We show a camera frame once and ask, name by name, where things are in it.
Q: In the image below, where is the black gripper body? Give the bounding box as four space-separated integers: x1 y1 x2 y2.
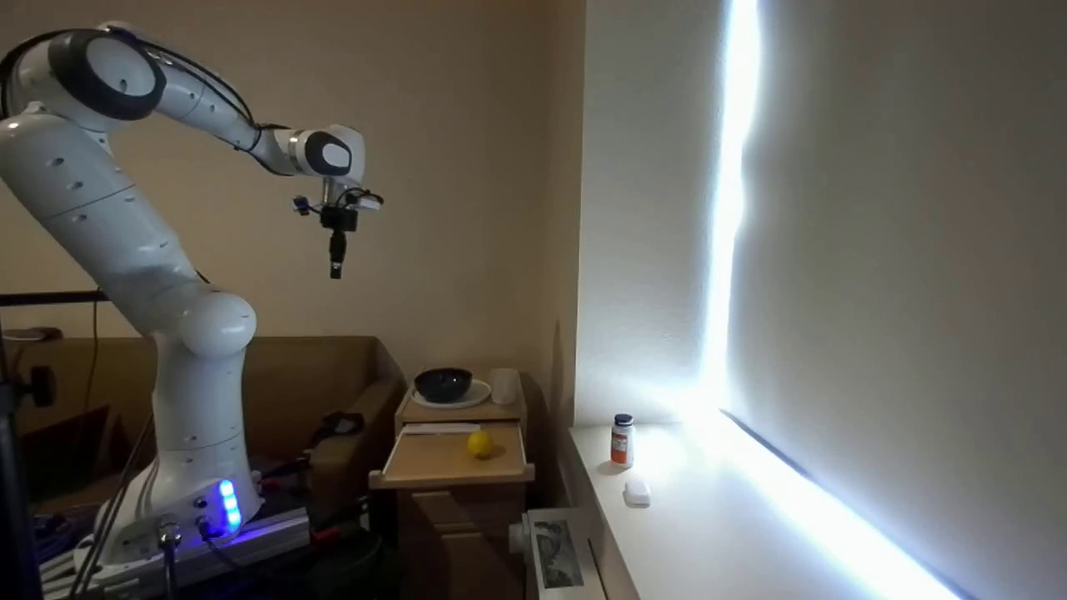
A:
316 201 364 238

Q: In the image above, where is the dark blue bowl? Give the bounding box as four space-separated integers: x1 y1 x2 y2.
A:
413 366 474 408

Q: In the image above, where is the wooden pull out table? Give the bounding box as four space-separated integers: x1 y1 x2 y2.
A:
366 424 538 495

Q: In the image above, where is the white round plate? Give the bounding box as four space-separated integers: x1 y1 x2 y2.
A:
409 377 493 410

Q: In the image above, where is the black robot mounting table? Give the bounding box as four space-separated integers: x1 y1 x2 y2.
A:
31 463 387 600

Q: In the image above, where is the light wooden side cabinet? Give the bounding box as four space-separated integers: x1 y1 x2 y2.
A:
395 371 538 600

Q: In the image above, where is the white window sill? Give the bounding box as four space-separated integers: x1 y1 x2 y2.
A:
566 417 972 600

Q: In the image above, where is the white window blind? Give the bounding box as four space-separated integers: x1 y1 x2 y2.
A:
719 0 1067 600

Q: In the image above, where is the black camera stand bar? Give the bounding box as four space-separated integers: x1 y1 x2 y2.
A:
0 289 112 310

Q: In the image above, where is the white wall heater unit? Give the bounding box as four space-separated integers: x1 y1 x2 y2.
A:
507 508 611 600

